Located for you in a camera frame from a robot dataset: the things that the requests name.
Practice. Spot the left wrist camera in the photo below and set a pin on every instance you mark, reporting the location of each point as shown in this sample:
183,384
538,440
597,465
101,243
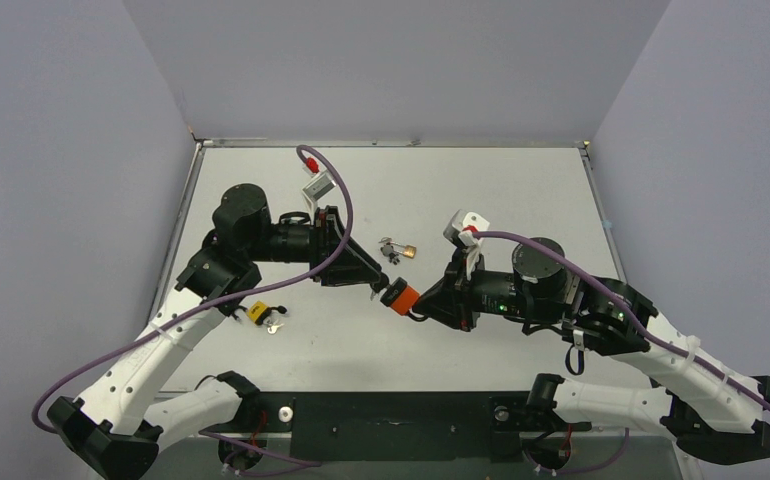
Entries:
319,185

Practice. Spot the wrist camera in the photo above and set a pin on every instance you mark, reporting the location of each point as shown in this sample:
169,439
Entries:
462,231
319,185

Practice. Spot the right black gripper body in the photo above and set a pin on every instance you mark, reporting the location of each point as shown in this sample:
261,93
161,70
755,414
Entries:
458,292

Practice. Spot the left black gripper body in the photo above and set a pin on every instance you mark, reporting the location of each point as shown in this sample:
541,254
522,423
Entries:
322,249

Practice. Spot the brass padlock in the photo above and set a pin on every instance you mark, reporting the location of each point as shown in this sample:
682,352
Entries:
405,250

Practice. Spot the black key bunch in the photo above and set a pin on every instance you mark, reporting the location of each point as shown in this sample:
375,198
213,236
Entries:
390,253

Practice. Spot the orange black padlock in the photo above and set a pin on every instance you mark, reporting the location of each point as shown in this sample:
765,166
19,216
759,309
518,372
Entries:
401,298

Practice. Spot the yellow padlock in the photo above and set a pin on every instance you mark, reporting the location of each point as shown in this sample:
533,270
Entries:
259,313

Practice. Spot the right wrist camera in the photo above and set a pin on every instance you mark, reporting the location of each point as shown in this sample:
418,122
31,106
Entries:
462,231

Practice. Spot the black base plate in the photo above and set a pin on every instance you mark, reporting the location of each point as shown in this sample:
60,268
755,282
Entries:
397,426

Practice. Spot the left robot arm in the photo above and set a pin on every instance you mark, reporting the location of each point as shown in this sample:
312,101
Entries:
117,426

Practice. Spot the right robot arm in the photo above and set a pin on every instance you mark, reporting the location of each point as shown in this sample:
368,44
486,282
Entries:
708,411

